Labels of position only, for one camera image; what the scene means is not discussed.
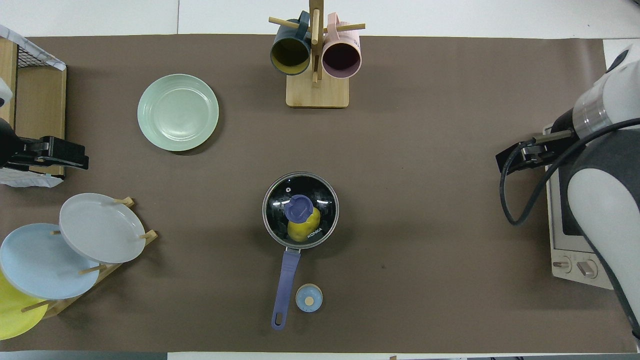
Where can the glass lid purple knob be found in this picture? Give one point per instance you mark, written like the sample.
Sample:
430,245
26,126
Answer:
300,207

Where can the pink mug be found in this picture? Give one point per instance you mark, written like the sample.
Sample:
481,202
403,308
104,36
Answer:
341,59

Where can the beige toaster oven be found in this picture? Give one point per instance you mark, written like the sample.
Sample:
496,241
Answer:
562,245

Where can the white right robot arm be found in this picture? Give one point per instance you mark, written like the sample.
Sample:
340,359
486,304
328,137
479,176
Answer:
600,210

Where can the wooden plate rack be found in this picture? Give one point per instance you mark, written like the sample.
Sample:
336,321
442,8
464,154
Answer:
127,260

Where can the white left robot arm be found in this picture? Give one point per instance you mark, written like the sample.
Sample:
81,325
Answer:
6,145

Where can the brown table mat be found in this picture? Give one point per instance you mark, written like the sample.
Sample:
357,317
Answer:
425,225

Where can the light blue plate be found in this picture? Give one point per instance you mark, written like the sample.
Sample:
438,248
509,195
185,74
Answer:
35,262

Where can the grey plate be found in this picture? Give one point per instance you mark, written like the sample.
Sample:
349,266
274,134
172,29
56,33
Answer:
102,227

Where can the toaster oven knob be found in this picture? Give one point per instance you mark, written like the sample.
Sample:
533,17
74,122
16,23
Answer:
587,268
563,263

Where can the dark teal mug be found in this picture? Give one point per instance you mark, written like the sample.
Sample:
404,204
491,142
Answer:
290,52

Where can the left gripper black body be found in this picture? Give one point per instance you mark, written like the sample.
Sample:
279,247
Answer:
30,154

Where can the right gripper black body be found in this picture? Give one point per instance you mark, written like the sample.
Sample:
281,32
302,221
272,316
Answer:
540,145

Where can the pale green plate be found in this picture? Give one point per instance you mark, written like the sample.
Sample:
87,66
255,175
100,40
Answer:
177,112

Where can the wooden shelf box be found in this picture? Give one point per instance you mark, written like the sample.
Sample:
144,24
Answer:
42,90

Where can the yellow plate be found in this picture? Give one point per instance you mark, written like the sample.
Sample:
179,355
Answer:
12,315

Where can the white marbled sheet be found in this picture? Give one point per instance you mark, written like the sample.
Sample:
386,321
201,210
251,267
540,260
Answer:
30,42
25,179

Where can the wooden mug tree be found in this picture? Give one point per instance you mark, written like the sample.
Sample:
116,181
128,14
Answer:
317,92

